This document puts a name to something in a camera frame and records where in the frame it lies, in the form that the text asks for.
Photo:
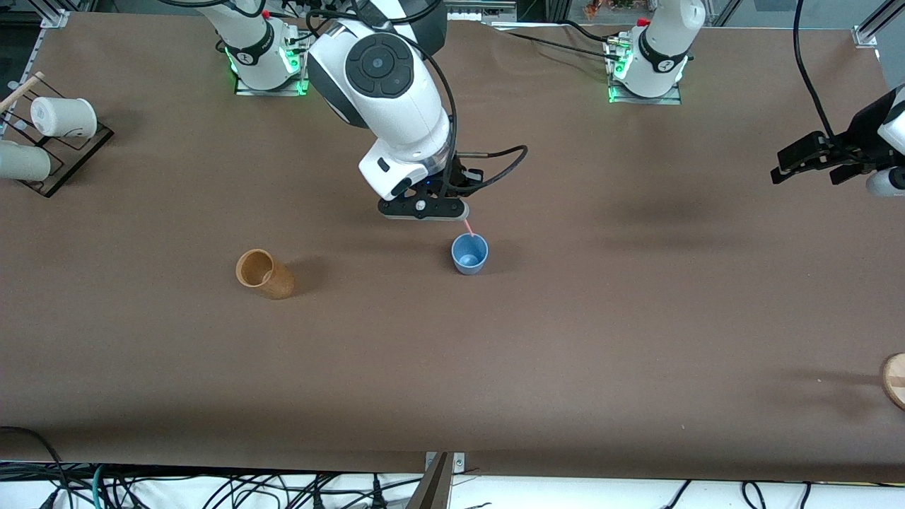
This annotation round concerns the small metal table bracket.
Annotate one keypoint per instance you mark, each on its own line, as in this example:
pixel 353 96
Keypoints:
pixel 459 463

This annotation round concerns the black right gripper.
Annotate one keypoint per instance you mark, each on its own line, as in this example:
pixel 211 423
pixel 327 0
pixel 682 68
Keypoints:
pixel 457 179

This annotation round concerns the blue cup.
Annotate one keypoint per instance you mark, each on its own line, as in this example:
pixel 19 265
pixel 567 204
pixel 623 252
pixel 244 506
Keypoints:
pixel 470 254

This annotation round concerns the wooden stick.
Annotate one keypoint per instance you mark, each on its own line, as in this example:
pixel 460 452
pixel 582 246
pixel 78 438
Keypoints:
pixel 21 90

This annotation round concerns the dark camera stand post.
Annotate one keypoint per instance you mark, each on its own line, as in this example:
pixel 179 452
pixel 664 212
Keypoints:
pixel 431 491

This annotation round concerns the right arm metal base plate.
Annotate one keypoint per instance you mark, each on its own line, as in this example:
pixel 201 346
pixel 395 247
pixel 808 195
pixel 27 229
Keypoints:
pixel 305 71

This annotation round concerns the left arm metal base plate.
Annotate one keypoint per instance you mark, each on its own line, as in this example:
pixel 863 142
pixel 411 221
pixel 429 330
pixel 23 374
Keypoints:
pixel 672 99

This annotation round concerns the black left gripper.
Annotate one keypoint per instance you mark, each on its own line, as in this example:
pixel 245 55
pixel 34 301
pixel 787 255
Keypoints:
pixel 857 139

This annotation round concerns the aluminium frame profile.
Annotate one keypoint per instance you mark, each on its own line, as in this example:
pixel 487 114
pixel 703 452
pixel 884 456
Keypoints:
pixel 868 32

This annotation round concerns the grey electronics box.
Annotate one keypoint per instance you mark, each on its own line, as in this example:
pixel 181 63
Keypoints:
pixel 481 8

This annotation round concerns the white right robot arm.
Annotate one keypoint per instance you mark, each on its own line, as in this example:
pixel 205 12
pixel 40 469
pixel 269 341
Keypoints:
pixel 382 71

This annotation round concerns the round wooden disc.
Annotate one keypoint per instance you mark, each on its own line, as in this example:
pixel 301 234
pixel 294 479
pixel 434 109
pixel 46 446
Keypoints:
pixel 896 382

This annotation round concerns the bamboo cup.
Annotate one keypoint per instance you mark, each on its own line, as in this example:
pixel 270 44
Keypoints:
pixel 279 285

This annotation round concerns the white cup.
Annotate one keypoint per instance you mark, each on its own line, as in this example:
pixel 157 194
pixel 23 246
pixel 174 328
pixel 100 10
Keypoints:
pixel 25 161
pixel 63 116

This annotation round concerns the pink chopstick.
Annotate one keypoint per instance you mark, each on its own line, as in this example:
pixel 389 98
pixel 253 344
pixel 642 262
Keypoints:
pixel 469 227

